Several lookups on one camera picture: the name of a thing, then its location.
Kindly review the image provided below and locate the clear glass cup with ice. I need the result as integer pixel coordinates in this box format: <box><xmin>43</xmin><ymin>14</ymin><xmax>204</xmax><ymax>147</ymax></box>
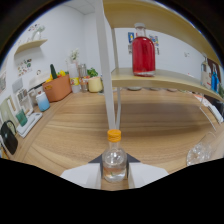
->
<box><xmin>186</xmin><ymin>131</ymin><xmax>218</xmax><ymax>167</ymax></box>

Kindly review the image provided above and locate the blue and white cup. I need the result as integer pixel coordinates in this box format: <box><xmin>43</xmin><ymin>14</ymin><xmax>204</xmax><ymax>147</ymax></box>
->
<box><xmin>35</xmin><ymin>91</ymin><xmax>51</xmax><ymax>112</ymax></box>

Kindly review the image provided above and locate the blue wall poster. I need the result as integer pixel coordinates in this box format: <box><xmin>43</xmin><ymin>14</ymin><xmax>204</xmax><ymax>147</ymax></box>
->
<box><xmin>127</xmin><ymin>31</ymin><xmax>136</xmax><ymax>54</ymax></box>

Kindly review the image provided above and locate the clear bottle with orange cap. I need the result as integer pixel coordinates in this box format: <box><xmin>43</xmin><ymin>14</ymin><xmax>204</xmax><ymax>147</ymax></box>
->
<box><xmin>101</xmin><ymin>129</ymin><xmax>128</xmax><ymax>183</ymax></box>

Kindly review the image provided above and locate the black kettle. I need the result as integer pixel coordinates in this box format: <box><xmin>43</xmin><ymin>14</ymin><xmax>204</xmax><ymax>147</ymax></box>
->
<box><xmin>0</xmin><ymin>120</ymin><xmax>19</xmax><ymax>156</ymax></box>

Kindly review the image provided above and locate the multicolour wall poster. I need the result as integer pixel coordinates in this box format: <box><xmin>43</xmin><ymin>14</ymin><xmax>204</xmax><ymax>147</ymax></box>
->
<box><xmin>148</xmin><ymin>34</ymin><xmax>160</xmax><ymax>56</ymax></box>

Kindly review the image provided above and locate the green cup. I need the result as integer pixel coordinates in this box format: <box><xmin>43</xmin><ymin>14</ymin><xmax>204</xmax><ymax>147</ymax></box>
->
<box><xmin>15</xmin><ymin>109</ymin><xmax>29</xmax><ymax>127</ymax></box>

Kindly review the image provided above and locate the wooden wall shelf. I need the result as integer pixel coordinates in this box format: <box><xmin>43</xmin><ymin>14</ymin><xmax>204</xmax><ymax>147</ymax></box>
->
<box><xmin>13</xmin><ymin>38</ymin><xmax>48</xmax><ymax>56</ymax></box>

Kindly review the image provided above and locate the yellow cup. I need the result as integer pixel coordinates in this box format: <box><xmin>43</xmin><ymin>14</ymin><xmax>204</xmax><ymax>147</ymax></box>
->
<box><xmin>87</xmin><ymin>76</ymin><xmax>104</xmax><ymax>93</ymax></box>

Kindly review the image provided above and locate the white kitchen scale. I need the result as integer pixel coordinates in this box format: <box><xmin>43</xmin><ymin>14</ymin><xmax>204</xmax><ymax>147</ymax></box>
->
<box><xmin>16</xmin><ymin>112</ymin><xmax>44</xmax><ymax>139</ymax></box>

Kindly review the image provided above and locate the red liquid glass bottle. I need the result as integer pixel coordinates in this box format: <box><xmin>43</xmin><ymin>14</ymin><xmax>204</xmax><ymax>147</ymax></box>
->
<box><xmin>131</xmin><ymin>22</ymin><xmax>157</xmax><ymax>77</ymax></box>

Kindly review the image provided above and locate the green potted plant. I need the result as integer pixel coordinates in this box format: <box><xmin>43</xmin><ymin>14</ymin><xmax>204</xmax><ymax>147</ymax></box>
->
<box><xmin>86</xmin><ymin>67</ymin><xmax>99</xmax><ymax>78</ymax></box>

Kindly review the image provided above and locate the two-tier wooden shelf rack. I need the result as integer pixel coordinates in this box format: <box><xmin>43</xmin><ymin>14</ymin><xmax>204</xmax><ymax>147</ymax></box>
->
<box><xmin>94</xmin><ymin>0</ymin><xmax>224</xmax><ymax>132</ymax></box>

